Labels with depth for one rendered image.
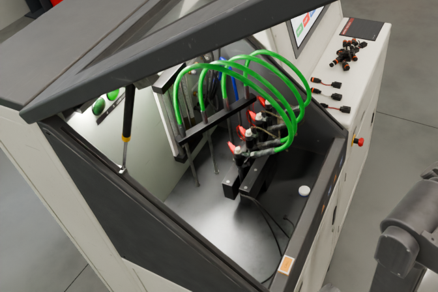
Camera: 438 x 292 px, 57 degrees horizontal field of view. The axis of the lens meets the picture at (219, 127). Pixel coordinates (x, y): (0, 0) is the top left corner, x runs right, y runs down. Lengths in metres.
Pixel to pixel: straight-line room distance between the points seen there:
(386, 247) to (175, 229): 0.62
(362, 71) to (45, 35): 1.17
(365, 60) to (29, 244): 2.14
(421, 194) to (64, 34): 0.97
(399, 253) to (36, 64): 0.92
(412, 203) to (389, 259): 0.07
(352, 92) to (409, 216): 1.16
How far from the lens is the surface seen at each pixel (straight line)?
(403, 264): 0.53
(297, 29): 1.58
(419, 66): 3.49
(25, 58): 1.17
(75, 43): 1.15
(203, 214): 1.47
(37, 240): 2.76
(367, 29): 2.00
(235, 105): 1.41
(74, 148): 1.00
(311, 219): 1.29
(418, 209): 0.51
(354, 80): 1.70
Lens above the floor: 2.04
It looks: 44 degrees down
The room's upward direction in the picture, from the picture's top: 11 degrees counter-clockwise
